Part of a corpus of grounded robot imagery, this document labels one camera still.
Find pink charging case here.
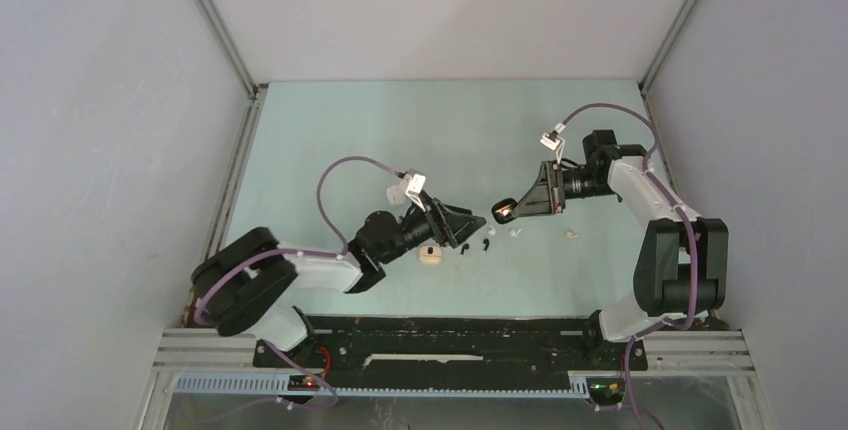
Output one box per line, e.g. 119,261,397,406
418,246,443,266

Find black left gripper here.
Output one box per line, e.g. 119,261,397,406
379,188,485,264

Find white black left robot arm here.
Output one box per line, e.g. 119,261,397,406
191,195,486,367

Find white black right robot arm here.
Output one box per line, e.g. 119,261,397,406
492,130,729,368

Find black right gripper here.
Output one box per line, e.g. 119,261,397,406
512,160,616,218

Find black gold-trimmed charging case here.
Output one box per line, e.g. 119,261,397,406
491,198,518,225

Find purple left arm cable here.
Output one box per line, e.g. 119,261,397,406
192,155,405,329

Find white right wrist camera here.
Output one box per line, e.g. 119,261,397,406
539,122,565,153

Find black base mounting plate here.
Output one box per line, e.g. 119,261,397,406
292,316,647,390

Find grey slotted cable duct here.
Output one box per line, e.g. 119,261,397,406
172,372,589,399

